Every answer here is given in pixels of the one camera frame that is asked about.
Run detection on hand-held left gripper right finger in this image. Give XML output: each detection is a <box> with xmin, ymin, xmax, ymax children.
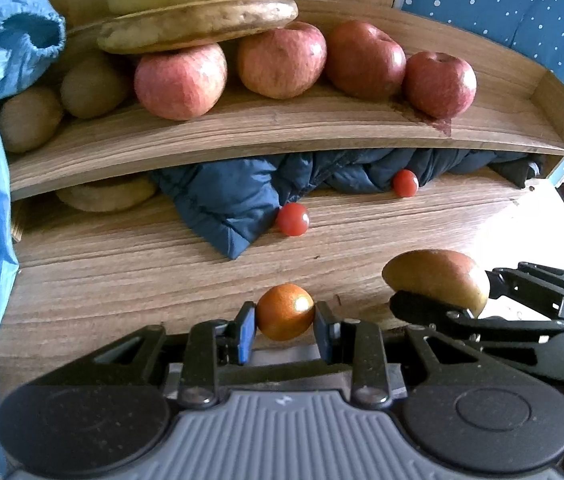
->
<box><xmin>312</xmin><ymin>301</ymin><xmax>518</xmax><ymax>409</ymax></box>

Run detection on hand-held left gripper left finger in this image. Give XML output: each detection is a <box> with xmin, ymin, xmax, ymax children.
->
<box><xmin>42</xmin><ymin>301</ymin><xmax>257</xmax><ymax>409</ymax></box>

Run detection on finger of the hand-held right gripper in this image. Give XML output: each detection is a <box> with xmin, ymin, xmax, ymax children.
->
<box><xmin>389</xmin><ymin>290</ymin><xmax>564</xmax><ymax>347</ymax></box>
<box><xmin>484</xmin><ymin>261</ymin><xmax>564</xmax><ymax>319</ymax></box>

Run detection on red-green mango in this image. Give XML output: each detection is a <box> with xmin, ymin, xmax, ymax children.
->
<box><xmin>382</xmin><ymin>249</ymin><xmax>491</xmax><ymax>319</ymax></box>

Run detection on small tangerine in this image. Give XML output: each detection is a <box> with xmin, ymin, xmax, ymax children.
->
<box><xmin>255</xmin><ymin>283</ymin><xmax>316</xmax><ymax>342</ymax></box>

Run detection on red cherry tomato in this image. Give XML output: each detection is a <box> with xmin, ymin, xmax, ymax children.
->
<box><xmin>393</xmin><ymin>169</ymin><xmax>419</xmax><ymax>198</ymax></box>
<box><xmin>276</xmin><ymin>203</ymin><xmax>310</xmax><ymax>237</ymax></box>

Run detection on dark blue puffer jacket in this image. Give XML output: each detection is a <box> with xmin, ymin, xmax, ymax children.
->
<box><xmin>151</xmin><ymin>147</ymin><xmax>545</xmax><ymax>260</ymax></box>

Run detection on wooden shelf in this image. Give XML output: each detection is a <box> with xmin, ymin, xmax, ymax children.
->
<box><xmin>6</xmin><ymin>0</ymin><xmax>564</xmax><ymax>201</ymax></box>

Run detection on red apple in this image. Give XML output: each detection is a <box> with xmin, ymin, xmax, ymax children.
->
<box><xmin>134</xmin><ymin>42</ymin><xmax>228</xmax><ymax>122</ymax></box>
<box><xmin>402</xmin><ymin>51</ymin><xmax>478</xmax><ymax>120</ymax></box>
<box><xmin>236</xmin><ymin>21</ymin><xmax>327</xmax><ymax>100</ymax></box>
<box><xmin>325</xmin><ymin>20</ymin><xmax>407</xmax><ymax>101</ymax></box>

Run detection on blue dotted cloth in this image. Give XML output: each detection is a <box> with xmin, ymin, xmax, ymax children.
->
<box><xmin>394</xmin><ymin>0</ymin><xmax>564</xmax><ymax>111</ymax></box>

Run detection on brown kiwi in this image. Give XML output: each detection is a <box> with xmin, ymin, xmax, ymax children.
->
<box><xmin>0</xmin><ymin>85</ymin><xmax>65</xmax><ymax>153</ymax></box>
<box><xmin>60</xmin><ymin>55</ymin><xmax>130</xmax><ymax>120</ymax></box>

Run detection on browned banana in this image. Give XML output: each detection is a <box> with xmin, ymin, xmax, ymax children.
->
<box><xmin>98</xmin><ymin>0</ymin><xmax>299</xmax><ymax>55</ymax></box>

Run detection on blue elastic cover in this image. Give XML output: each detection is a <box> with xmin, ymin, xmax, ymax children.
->
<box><xmin>0</xmin><ymin>0</ymin><xmax>67</xmax><ymax>101</ymax></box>

